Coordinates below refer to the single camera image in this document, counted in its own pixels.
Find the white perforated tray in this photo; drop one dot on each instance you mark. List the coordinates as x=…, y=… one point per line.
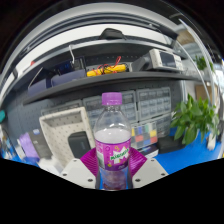
x=60, y=125

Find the grey small-parts drawer cabinet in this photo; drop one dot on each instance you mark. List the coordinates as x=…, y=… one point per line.
x=151, y=103

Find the black box with white label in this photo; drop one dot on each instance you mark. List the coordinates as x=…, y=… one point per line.
x=150, y=150

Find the plain black box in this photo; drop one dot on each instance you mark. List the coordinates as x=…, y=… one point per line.
x=168, y=145

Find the black zip case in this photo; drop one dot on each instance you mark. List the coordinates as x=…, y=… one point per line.
x=79, y=144

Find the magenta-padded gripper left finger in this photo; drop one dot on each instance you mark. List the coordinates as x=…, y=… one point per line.
x=78, y=173

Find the dark grey upright box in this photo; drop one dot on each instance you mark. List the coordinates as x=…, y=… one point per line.
x=41, y=143

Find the clear organizer with colourful parts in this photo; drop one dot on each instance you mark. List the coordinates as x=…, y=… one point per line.
x=144, y=135

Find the purple plastic bag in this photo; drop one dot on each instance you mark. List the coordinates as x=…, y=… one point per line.
x=28, y=145

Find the clear bottle with purple label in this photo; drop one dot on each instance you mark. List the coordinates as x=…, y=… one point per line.
x=112, y=150

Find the dark shelf unit with equipment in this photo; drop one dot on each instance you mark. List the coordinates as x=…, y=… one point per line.
x=100, y=80

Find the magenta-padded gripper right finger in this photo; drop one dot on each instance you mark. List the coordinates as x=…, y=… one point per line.
x=150, y=171

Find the green potted plant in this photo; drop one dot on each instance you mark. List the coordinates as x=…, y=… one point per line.
x=191, y=120

